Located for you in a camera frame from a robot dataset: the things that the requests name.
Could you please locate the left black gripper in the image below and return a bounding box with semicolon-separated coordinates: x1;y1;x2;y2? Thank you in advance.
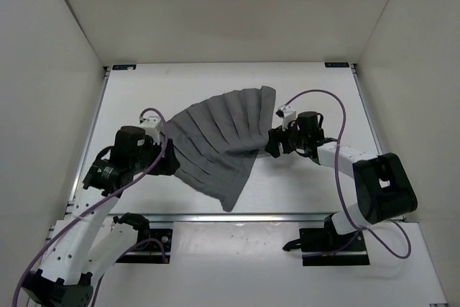
135;132;183;171

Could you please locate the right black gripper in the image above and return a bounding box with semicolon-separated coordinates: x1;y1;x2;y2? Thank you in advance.
265;118;307;158

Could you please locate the grey pleated skirt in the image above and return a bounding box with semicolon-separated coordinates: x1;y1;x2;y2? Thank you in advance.
166;86;276;212

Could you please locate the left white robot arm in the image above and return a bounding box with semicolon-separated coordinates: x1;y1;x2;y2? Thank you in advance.
12;119;180;306

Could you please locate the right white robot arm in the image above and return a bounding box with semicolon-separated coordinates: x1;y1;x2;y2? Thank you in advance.
265;106;418;255

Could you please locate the right blue corner label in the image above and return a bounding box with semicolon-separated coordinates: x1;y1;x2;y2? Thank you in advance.
324;62;349;68

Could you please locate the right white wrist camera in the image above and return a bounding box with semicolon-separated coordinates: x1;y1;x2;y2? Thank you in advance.
275;104;297;131

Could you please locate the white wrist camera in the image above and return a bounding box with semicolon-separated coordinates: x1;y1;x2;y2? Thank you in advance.
139;115;162;144
275;104;297;131

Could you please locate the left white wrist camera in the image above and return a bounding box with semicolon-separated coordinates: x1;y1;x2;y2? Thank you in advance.
139;115;162;144

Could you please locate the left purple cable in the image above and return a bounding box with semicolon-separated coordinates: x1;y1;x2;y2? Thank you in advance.
11;107;170;307

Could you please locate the purple cable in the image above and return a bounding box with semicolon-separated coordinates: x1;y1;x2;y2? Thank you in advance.
280;89;413;260
11;107;170;307

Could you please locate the aluminium front table rail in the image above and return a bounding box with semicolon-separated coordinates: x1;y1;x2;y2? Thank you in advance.
66;211;405;224

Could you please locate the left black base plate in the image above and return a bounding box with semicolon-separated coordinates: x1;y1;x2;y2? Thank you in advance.
116;223;173;265

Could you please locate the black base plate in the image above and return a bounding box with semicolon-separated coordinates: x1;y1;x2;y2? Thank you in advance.
116;223;173;265
299;228;370;267

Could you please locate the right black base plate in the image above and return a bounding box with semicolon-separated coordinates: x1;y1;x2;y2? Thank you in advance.
299;228;370;267

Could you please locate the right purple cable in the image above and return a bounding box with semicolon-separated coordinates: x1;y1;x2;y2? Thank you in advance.
280;89;413;260

